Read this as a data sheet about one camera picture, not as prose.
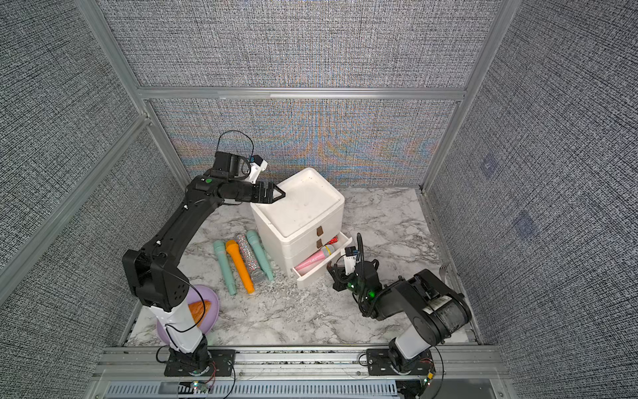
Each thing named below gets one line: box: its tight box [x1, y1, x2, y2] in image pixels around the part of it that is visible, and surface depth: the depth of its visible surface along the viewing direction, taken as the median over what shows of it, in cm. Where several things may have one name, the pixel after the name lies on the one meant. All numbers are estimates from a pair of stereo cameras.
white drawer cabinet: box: [250, 167, 353, 289], surface depth 84 cm
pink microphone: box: [294, 244, 336, 276], surface depth 94 cm
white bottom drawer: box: [292, 231, 354, 290], surface depth 88 cm
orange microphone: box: [225, 239, 256, 295], surface depth 94 cm
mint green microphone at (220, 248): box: [213, 239, 237, 296], surface depth 94 cm
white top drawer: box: [259, 210, 344, 259], surface depth 78 cm
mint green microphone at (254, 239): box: [245, 229, 275, 283], surface depth 97 cm
